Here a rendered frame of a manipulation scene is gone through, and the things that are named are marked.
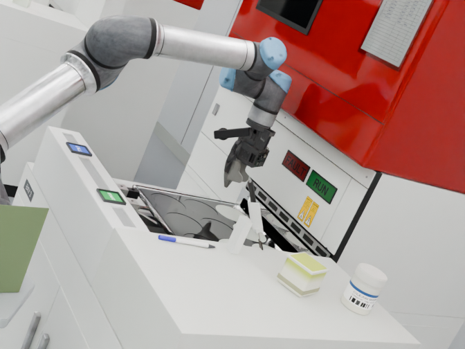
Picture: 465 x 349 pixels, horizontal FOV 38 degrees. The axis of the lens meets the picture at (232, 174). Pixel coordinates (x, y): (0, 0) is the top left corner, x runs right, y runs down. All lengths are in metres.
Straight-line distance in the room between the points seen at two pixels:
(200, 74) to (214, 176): 3.19
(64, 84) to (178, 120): 3.97
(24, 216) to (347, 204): 0.85
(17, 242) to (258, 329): 0.47
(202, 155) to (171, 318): 1.22
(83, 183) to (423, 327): 1.17
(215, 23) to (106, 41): 3.88
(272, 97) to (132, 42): 0.47
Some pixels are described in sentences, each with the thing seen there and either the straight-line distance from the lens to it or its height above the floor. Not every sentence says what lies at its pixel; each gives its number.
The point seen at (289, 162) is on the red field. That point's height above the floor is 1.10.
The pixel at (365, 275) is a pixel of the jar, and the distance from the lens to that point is 1.50.
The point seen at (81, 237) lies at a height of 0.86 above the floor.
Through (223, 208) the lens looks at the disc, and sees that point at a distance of 1.96.
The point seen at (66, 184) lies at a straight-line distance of 1.68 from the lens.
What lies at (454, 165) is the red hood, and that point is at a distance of 1.90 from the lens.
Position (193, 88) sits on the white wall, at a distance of 5.43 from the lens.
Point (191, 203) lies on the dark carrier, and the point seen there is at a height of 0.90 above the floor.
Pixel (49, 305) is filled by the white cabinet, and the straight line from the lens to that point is 1.66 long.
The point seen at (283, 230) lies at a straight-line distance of 1.91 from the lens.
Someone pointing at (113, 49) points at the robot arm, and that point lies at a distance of 1.56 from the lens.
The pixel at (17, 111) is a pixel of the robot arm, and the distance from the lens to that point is 1.53.
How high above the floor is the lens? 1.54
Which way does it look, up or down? 16 degrees down
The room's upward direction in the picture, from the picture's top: 24 degrees clockwise
